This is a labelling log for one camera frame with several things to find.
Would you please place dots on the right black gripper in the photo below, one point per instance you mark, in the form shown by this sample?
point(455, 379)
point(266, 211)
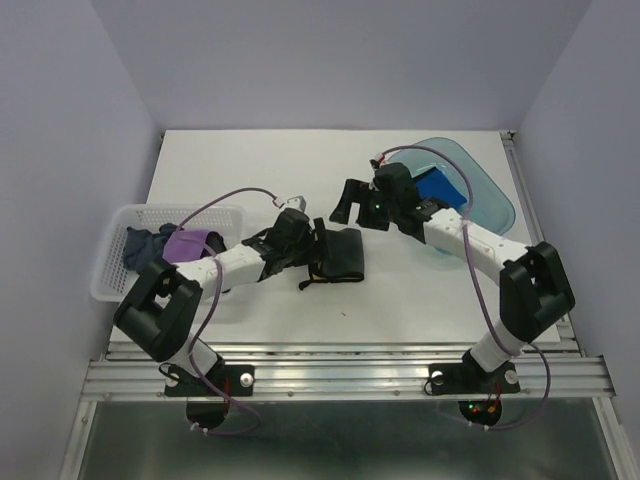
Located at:
point(356, 192)

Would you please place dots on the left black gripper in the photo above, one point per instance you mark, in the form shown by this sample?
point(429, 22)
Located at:
point(308, 246)

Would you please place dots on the blue microfiber towel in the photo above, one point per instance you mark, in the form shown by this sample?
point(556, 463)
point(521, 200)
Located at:
point(434, 184)

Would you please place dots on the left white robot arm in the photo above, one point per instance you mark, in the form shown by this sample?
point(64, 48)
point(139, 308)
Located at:
point(158, 312)

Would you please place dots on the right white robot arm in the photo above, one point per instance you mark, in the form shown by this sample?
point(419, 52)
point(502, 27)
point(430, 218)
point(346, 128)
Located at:
point(534, 290)

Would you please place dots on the purple microfiber towel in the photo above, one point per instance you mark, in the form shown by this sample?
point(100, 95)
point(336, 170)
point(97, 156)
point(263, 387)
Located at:
point(186, 246)

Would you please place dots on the teal translucent plastic tray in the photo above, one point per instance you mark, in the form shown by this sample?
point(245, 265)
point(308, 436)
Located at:
point(491, 208)

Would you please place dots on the dark grey towel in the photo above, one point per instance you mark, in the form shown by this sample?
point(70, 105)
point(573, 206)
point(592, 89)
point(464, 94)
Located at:
point(143, 246)

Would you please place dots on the white perforated plastic basket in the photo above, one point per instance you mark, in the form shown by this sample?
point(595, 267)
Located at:
point(111, 280)

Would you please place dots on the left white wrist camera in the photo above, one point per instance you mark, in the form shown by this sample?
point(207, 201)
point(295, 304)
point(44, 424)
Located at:
point(296, 203)

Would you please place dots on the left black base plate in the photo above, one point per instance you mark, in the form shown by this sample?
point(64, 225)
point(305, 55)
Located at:
point(233, 380)

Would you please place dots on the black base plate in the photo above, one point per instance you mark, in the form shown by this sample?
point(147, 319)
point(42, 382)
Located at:
point(233, 380)
point(464, 380)

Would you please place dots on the aluminium extrusion rail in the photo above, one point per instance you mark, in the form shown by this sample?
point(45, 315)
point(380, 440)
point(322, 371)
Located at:
point(361, 371)

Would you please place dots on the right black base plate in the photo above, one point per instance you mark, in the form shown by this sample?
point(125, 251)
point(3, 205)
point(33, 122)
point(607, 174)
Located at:
point(464, 380)

